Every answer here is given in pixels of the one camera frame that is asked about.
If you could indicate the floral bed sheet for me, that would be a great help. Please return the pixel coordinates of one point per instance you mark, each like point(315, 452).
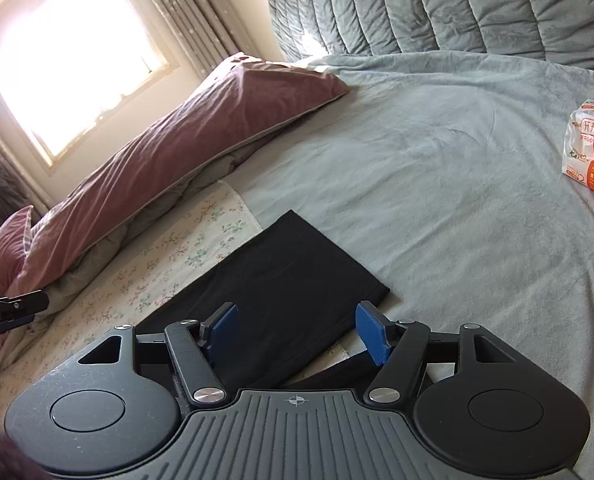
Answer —
point(177, 260)

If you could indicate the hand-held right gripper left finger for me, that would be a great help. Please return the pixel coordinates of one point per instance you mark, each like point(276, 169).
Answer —
point(221, 334)

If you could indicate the beige patterned curtain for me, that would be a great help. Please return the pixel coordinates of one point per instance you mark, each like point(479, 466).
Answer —
point(202, 10)
point(7, 145)

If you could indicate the mauve duvet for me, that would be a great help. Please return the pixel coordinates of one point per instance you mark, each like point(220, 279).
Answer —
point(177, 145)

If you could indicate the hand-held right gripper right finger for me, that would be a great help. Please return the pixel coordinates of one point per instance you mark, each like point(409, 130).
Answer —
point(373, 332)

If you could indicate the grey quilted pillow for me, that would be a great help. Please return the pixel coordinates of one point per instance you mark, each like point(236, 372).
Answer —
point(427, 5)

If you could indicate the black pants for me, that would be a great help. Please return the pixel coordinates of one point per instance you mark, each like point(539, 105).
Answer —
point(277, 280)

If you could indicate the window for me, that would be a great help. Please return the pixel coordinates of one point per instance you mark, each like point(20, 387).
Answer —
point(72, 55)

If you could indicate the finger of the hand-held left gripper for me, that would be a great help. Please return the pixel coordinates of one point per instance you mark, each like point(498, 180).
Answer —
point(14, 305)

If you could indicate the light grey-blue blanket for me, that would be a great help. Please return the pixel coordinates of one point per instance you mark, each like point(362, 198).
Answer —
point(452, 185)

